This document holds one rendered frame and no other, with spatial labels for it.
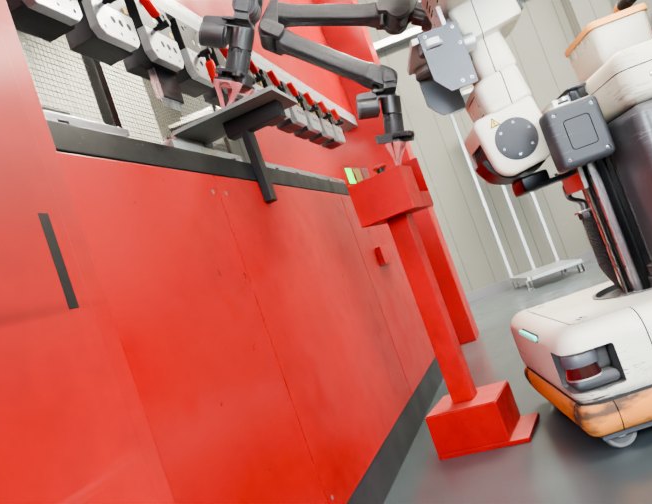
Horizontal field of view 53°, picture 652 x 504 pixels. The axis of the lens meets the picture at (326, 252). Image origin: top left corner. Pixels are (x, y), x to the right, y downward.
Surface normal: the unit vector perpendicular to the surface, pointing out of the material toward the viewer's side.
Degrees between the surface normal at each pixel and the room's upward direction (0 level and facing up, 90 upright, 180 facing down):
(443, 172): 90
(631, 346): 90
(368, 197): 90
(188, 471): 90
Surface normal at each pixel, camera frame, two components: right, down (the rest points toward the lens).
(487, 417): -0.41, 0.10
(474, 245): -0.10, -0.02
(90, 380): 0.90, -0.33
